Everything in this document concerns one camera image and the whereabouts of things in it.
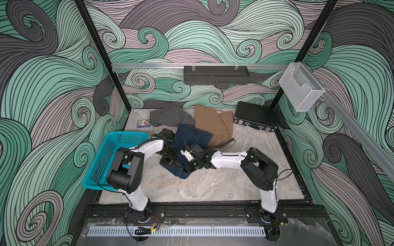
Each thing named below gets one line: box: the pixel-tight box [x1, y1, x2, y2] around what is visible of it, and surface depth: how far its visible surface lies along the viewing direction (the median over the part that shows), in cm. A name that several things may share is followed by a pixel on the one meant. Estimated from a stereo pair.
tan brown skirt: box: [194, 104, 234, 150], surface depth 113 cm
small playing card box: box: [136, 119, 152, 128], surface depth 112 cm
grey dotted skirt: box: [149, 105, 195, 128], surface depth 111 cm
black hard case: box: [233, 100, 278, 133], surface depth 113 cm
